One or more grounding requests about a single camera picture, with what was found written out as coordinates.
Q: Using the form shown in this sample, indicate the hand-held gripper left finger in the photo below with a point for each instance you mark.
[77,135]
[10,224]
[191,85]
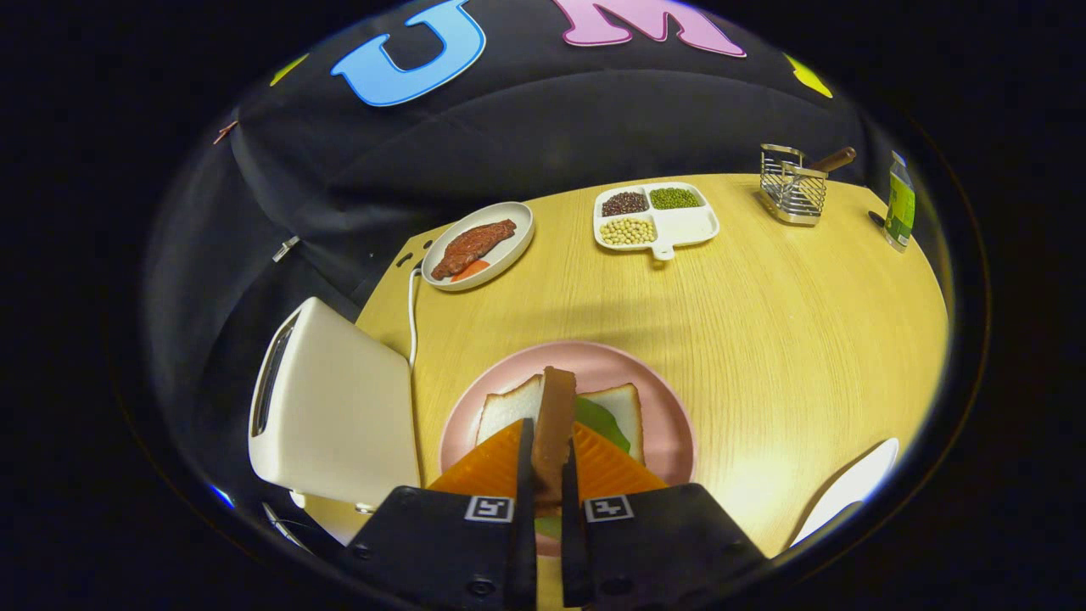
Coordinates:
[526,560]

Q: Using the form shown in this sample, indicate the pink clip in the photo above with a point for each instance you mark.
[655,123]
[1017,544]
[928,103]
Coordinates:
[226,132]

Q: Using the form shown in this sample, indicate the white divided tray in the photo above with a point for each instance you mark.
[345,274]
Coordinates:
[687,225]

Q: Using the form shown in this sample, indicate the yellow soybeans pile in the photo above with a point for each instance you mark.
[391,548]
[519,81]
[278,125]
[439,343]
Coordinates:
[628,232]

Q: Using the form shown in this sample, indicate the silver clip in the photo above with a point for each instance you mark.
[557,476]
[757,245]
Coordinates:
[285,249]

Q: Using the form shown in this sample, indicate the pink plate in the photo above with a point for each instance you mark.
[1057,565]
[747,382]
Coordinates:
[662,424]

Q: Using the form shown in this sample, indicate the empty white plate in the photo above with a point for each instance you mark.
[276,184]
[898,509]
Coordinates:
[848,488]

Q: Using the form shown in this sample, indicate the dark red beans pile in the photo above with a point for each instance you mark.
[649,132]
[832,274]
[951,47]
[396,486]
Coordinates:
[624,204]

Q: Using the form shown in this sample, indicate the green lettuce leaf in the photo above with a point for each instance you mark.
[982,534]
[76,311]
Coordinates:
[598,420]

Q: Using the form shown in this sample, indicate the white bread slice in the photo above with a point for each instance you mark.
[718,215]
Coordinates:
[509,407]

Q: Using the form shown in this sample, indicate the green bottle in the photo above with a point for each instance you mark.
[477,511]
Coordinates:
[899,208]

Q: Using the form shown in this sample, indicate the white round plate with steak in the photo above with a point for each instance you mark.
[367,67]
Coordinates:
[513,250]

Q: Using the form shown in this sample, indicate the green mung beans pile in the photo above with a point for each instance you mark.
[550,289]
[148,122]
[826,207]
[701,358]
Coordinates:
[675,198]

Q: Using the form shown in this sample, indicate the brown steak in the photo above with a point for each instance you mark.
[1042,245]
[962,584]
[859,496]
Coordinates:
[471,248]

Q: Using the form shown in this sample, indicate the white toaster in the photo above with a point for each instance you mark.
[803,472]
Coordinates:
[339,407]

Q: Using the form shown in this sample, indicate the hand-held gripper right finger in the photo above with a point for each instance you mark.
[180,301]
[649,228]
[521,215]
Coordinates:
[573,560]

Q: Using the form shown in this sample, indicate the red tomato slice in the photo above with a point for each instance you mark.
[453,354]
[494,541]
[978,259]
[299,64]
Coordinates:
[469,271]

